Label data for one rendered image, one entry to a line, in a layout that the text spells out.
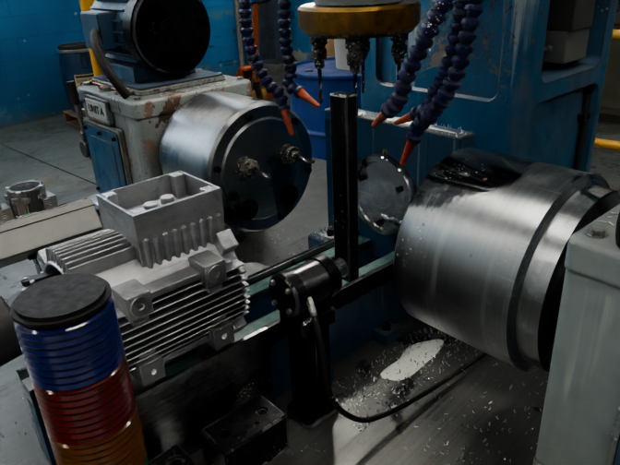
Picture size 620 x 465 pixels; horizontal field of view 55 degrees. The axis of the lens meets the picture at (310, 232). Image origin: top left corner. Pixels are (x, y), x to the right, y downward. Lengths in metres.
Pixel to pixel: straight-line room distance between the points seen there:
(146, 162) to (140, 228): 0.55
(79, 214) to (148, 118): 0.34
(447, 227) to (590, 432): 0.26
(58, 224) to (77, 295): 0.55
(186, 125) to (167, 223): 0.44
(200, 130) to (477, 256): 0.60
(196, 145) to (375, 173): 0.32
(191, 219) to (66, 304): 0.37
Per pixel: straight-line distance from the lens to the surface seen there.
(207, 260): 0.72
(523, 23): 0.98
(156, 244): 0.72
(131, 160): 1.30
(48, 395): 0.42
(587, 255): 0.59
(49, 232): 0.94
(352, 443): 0.85
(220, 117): 1.08
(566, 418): 0.69
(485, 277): 0.68
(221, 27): 7.90
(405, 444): 0.86
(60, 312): 0.38
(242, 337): 0.85
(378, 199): 1.05
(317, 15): 0.87
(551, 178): 0.72
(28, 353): 0.41
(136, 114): 1.22
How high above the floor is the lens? 1.40
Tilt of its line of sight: 25 degrees down
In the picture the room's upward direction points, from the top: 3 degrees counter-clockwise
